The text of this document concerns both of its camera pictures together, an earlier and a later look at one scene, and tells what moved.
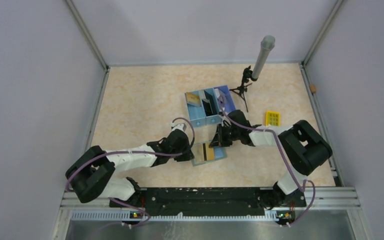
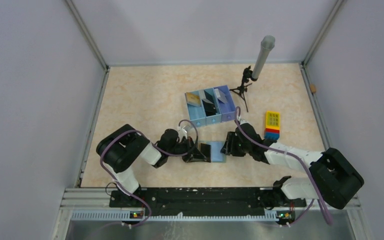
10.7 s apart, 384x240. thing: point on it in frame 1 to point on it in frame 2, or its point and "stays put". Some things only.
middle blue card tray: x=215 y=119 stays put
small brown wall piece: x=313 y=88 stays put
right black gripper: x=219 y=140 to x=229 y=148
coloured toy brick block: x=272 y=118 stays put
